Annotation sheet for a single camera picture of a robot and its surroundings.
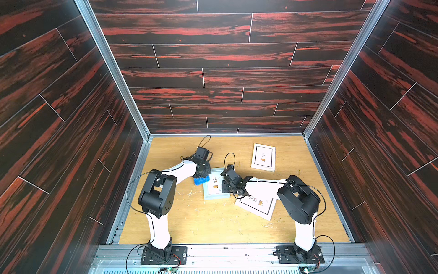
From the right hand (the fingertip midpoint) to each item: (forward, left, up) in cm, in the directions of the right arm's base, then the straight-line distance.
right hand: (227, 183), depth 97 cm
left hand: (+6, +11, +3) cm, 13 cm away
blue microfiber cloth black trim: (-1, +16, +4) cm, 16 cm away
